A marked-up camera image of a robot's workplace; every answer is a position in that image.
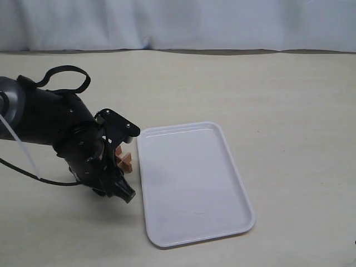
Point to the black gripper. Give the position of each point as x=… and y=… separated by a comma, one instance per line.
x=91, y=159

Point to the wooden notched bar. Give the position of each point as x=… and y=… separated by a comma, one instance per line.
x=119, y=152
x=124, y=162

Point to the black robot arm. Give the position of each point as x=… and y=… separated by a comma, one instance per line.
x=60, y=119

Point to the white plastic tray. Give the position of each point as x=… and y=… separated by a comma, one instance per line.
x=191, y=188

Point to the white backdrop cloth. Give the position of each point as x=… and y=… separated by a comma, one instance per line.
x=177, y=25

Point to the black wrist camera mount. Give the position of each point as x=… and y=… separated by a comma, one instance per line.
x=116, y=128

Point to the white cable tie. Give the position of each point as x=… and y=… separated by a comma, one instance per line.
x=22, y=146

